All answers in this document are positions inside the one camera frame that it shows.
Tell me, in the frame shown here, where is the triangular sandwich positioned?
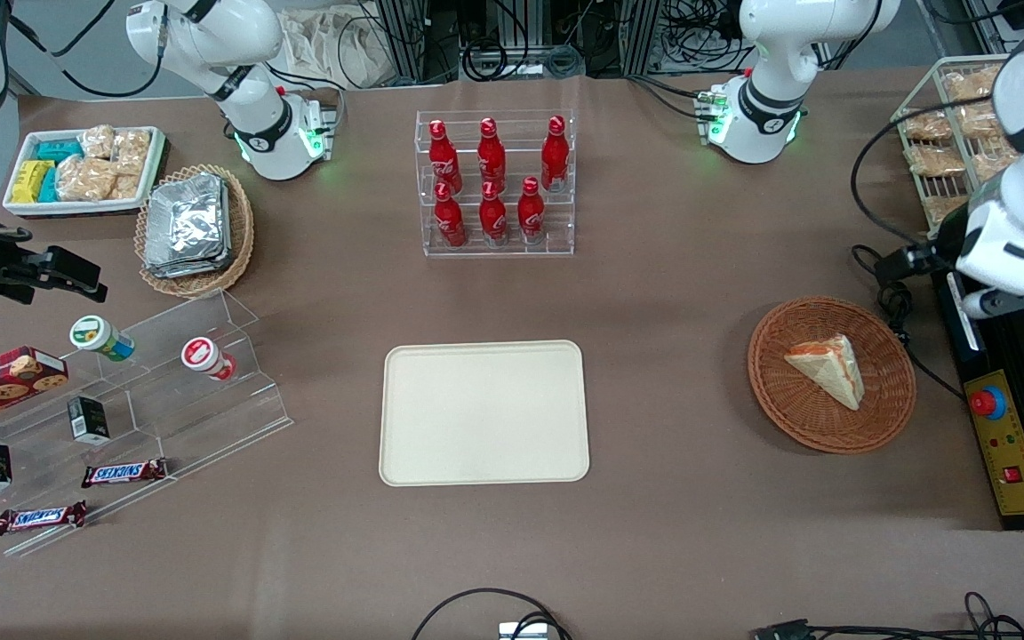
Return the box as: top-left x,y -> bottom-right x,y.
784,334 -> 866,412

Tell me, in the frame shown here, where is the white rectangular snack tray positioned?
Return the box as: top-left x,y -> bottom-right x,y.
3,126 -> 166,219

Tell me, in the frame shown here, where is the tan oval wicker basket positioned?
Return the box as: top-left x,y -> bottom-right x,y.
134,164 -> 255,299

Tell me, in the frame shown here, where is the brown round wicker basket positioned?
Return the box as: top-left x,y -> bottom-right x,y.
748,296 -> 917,455

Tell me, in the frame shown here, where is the cream plastic tray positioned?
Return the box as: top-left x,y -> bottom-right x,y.
379,340 -> 591,487

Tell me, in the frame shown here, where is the green lid yogurt cup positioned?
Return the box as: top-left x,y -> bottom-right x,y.
69,316 -> 136,363

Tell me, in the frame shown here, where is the silver foil pack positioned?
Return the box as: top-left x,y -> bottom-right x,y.
143,240 -> 234,280
148,174 -> 228,268

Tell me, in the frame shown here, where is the yellow snack pack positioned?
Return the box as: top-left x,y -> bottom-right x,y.
11,160 -> 55,204

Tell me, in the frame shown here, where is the red emergency stop button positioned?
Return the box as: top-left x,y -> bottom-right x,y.
969,385 -> 1007,421

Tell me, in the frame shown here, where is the clear bag of brown snacks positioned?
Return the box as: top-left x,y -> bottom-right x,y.
924,196 -> 972,226
970,151 -> 1021,184
903,110 -> 953,141
908,145 -> 966,177
943,69 -> 1006,104
956,102 -> 1007,140

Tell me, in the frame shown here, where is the small black carton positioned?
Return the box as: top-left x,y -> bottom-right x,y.
67,396 -> 111,445

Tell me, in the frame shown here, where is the red lid yogurt cup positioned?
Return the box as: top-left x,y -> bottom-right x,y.
180,337 -> 237,382

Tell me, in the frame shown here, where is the black machine with yellow panel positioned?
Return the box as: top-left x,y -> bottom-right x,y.
932,267 -> 1024,532

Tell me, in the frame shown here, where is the clear acrylic stair display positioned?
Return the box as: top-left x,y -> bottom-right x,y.
0,289 -> 293,559

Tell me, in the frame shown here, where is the brown Snickers bar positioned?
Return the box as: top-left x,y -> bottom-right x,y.
0,500 -> 88,536
81,458 -> 169,489

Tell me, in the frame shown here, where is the beige cloth bag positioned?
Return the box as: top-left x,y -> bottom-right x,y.
279,7 -> 388,90

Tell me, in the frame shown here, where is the red cola bottle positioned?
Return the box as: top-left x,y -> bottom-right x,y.
428,120 -> 462,195
479,180 -> 508,246
477,117 -> 507,192
540,116 -> 570,193
434,182 -> 468,248
517,176 -> 547,244

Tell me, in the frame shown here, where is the clear acrylic bottle rack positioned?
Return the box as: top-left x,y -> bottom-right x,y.
415,109 -> 577,259

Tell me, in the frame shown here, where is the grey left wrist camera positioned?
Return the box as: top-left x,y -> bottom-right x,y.
963,286 -> 1024,321

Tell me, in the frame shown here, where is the black table cable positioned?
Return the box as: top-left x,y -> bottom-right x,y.
850,244 -> 966,401

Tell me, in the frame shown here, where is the white wire rack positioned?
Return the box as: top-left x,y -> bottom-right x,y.
891,55 -> 1021,236

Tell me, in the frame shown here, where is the aluminium frame post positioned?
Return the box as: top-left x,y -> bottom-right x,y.
374,0 -> 428,85

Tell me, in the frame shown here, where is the black cable with connector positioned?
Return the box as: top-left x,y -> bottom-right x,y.
752,591 -> 1024,640

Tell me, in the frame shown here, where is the black looped cable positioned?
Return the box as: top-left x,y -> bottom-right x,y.
412,588 -> 573,640

